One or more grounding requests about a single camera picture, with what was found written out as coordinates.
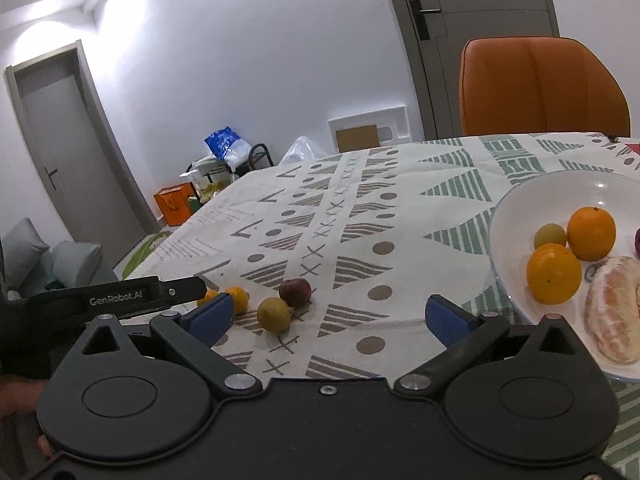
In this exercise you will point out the white wall panel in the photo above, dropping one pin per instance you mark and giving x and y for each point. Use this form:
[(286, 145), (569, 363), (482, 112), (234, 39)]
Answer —
[(370, 116)]

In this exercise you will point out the orange paper bag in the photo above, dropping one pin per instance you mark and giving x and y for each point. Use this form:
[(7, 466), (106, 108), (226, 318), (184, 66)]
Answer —
[(172, 205)]

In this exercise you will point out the white plate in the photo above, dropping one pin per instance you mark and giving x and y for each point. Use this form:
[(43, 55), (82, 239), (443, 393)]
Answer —
[(510, 220)]

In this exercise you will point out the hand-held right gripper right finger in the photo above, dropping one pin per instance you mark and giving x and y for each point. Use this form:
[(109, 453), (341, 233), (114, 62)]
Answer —
[(445, 317)]

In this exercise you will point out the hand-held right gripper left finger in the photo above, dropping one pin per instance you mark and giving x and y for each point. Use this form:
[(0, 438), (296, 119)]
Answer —
[(212, 317)]

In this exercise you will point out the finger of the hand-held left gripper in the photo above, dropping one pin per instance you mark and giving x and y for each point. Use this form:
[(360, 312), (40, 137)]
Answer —
[(186, 289)]

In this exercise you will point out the clear plastic bag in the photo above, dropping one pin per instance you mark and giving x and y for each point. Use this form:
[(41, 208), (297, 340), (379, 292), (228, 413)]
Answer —
[(301, 151)]

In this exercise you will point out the green floor mat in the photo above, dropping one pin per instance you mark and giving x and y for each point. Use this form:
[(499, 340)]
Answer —
[(144, 252)]

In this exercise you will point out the black shoe rack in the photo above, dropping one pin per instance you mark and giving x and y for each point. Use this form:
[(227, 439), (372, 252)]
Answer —
[(260, 152)]

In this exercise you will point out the red table mat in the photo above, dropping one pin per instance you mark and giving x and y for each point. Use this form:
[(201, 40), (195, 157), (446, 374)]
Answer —
[(635, 148)]

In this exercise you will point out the large orange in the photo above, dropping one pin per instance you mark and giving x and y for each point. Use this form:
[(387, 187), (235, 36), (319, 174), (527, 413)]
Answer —
[(554, 272), (591, 232)]

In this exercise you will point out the brown cardboard sheet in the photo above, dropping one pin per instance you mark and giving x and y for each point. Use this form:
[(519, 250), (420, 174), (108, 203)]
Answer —
[(358, 138)]

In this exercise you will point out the green-brown round fruit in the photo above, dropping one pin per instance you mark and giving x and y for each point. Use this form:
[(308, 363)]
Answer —
[(273, 314), (550, 236)]

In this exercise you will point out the grey sofa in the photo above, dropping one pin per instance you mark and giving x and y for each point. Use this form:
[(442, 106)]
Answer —
[(60, 262)]

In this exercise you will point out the blue plastic bag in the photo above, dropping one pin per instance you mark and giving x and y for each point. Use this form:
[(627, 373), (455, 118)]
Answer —
[(222, 141)]

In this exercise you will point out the grey side door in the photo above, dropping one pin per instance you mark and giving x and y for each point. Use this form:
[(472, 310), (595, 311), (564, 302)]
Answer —
[(75, 150)]

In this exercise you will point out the orange chair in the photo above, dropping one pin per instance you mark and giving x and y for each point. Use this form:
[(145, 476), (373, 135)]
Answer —
[(540, 85)]

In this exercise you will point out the dark red round fruit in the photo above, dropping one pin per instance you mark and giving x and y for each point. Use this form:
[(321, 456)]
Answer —
[(295, 291), (637, 243)]

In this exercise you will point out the peeled pomelo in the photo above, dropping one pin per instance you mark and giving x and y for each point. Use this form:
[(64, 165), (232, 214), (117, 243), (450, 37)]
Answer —
[(612, 310)]

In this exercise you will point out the person's left hand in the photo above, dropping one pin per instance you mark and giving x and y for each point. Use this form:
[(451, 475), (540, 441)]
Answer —
[(20, 397)]

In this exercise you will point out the small tangerine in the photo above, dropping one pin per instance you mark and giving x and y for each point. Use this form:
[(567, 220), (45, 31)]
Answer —
[(207, 297), (238, 299)]

